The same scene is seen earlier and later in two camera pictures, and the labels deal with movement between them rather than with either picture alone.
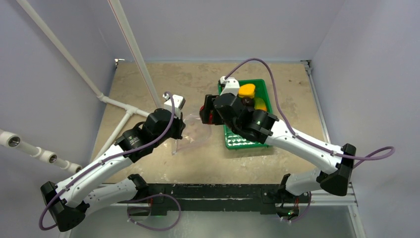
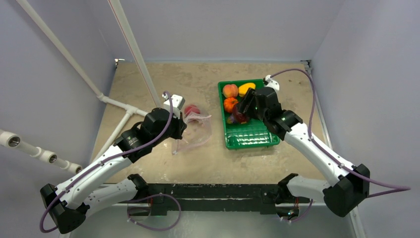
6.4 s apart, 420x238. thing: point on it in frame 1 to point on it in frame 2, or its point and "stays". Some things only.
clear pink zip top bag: [195, 134] stays
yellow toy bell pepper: [246, 90] stays
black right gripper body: [206, 110] to [249, 101]
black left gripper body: [174, 131] stays
